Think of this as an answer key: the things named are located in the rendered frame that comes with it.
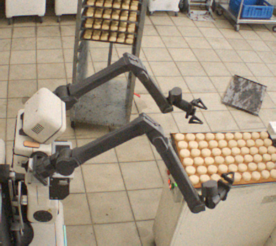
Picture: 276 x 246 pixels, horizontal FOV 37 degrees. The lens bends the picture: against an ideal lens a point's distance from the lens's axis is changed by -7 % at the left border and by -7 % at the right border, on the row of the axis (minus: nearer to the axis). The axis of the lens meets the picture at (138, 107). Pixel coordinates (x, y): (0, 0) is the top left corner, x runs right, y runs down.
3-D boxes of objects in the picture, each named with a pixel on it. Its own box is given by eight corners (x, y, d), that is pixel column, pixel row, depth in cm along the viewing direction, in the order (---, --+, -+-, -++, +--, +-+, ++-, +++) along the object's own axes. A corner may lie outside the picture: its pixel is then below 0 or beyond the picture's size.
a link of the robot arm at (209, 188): (191, 201, 186) (193, 213, 178) (188, 181, 181) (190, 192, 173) (217, 196, 185) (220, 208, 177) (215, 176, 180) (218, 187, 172)
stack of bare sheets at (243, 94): (233, 76, 465) (234, 74, 463) (266, 88, 454) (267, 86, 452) (220, 103, 419) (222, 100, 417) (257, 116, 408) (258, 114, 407)
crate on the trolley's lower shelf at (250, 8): (257, 7, 608) (259, -5, 597) (271, 18, 581) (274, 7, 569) (227, 6, 589) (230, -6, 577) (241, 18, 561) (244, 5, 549)
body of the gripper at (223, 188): (231, 184, 183) (224, 193, 177) (225, 199, 189) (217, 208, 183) (219, 177, 185) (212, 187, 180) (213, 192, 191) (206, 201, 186)
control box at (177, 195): (170, 170, 234) (175, 151, 226) (180, 202, 216) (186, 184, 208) (164, 170, 234) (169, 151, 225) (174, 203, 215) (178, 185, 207)
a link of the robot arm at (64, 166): (150, 104, 168) (151, 114, 158) (166, 132, 172) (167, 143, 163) (55, 152, 176) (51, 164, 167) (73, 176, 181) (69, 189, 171)
